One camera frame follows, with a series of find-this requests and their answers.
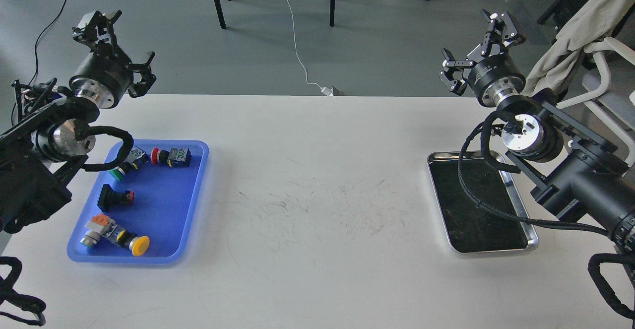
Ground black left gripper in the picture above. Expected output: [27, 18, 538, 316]
[69, 10, 157, 109]

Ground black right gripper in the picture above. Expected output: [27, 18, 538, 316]
[439, 9, 526, 107]

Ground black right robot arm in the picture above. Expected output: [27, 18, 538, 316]
[440, 10, 635, 320]

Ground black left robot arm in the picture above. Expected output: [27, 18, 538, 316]
[0, 10, 156, 234]

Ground beige cloth on chair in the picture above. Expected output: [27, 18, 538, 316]
[522, 0, 635, 95]

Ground blue plastic tray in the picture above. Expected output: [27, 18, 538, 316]
[66, 139, 209, 265]

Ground orange grey contact block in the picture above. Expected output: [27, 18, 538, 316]
[80, 213, 116, 248]

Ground silver metal tray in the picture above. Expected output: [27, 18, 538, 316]
[427, 151, 539, 256]

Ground black cable on floor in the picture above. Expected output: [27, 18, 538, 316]
[27, 0, 120, 86]

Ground green push button switch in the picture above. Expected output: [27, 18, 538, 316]
[108, 146, 149, 181]

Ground red push button switch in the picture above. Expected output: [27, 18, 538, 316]
[150, 147, 192, 168]

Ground white chair frame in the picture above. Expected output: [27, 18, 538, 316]
[557, 37, 635, 167]

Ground black selector switch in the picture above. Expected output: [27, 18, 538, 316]
[97, 184, 135, 213]

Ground yellow push button switch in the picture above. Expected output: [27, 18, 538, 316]
[111, 229, 150, 257]

